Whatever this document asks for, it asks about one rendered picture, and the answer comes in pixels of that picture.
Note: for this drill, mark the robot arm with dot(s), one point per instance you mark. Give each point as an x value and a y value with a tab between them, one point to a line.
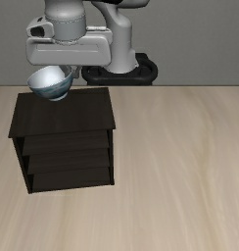
119	39

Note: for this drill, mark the dark wooden shelf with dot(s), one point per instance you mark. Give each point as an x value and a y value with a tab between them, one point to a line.
64	111

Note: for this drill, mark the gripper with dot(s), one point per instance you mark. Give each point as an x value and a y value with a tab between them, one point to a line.
69	50

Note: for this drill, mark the white porcelain bowl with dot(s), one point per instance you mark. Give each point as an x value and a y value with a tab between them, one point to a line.
48	81

